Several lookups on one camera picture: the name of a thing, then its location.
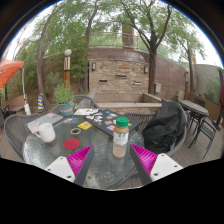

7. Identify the yellow sticker card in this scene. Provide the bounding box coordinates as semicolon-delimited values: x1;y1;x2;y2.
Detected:
77;121;93;131

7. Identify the black jacket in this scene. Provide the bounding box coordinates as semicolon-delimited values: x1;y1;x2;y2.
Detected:
141;99;188;155

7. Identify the stone wall fountain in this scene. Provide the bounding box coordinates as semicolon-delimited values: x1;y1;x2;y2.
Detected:
88;59;163;109

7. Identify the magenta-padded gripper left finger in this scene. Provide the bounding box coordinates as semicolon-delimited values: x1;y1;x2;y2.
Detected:
44;144;96;187

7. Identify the round dark patio table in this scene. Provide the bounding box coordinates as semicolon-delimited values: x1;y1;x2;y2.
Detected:
179;99;210;149

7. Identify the white ceramic mug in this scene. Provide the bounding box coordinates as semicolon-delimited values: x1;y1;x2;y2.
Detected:
34;122;57;144

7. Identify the yellow and blue striped post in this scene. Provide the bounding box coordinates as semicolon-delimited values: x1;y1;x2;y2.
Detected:
37;92;45;110

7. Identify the tree with dark forked trunk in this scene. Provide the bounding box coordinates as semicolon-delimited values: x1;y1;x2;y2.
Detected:
118;0;174;96

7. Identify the tree with leaning grey trunk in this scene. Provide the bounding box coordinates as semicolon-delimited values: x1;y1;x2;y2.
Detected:
35;0;68;111

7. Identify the blue sticker card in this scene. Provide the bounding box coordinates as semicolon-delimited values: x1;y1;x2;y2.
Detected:
62;117;79;124

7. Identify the grey mesh patio chair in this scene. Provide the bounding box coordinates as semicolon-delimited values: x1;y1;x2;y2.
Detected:
51;94;99;116
3;113;43;161
124;111;189;158

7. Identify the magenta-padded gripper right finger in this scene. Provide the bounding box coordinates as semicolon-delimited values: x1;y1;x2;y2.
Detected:
129;143;184;186

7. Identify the green-capped coffee drink bottle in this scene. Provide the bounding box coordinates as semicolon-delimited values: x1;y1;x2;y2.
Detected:
112;116;130;159

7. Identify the black metal chair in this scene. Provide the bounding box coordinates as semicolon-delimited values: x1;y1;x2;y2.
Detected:
199;113;224;159

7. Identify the globe-topped lamp post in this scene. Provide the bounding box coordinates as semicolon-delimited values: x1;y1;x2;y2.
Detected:
63;48;73;89

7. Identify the thin-trunked tree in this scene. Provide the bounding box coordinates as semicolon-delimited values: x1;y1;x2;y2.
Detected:
176;29;206;94

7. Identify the green plant in blue pot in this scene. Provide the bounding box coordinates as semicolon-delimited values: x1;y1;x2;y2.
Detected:
53;83;76;117

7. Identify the flat round red coaster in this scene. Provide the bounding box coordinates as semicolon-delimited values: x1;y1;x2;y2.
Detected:
63;137;81;151

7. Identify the silver laptop with stickers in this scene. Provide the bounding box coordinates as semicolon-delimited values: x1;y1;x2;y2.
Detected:
26;112;64;134

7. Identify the orange canopy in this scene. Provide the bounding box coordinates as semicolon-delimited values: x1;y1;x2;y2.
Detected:
0;59;26;89

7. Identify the white sticker sheet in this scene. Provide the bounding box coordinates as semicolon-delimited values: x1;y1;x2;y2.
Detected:
73;107;100;117

